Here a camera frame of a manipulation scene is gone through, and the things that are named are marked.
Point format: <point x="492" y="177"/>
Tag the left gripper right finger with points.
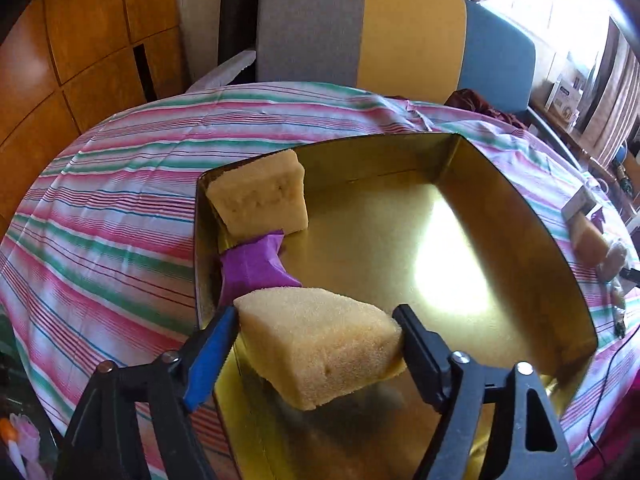
<point x="475" y="399"/>

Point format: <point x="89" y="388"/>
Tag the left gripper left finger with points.
<point x="103" y="439"/>

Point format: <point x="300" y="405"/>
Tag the yellow sponge cake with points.
<point x="313" y="345"/>
<point x="261" y="197"/>

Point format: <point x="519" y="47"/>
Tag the cracker packet green ends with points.
<point x="588" y="243"/>

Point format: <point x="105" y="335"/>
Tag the gold metal tin box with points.
<point x="429" y="221"/>

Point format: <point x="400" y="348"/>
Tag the striped tablecloth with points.
<point x="97" y="261"/>

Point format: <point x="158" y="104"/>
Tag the white plastic wrapped ball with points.
<point x="614" y="261"/>

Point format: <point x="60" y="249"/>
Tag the purple snack packet in tin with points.
<point x="253" y="265"/>

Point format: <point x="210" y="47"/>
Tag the wooden side desk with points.
<point x="570" y="147"/>

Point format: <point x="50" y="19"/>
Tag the yellow sponge cake in tin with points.
<point x="261" y="197"/>

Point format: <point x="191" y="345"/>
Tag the dark red cloth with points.
<point x="467" y="99"/>

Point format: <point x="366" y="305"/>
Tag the white product box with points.
<point x="565" y="94"/>

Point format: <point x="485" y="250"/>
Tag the striped curtain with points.
<point x="617" y="109"/>

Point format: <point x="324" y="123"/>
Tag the grey yellow blue chair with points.
<point x="421" y="50"/>

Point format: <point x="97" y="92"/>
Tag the wooden wardrobe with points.
<point x="68" y="64"/>

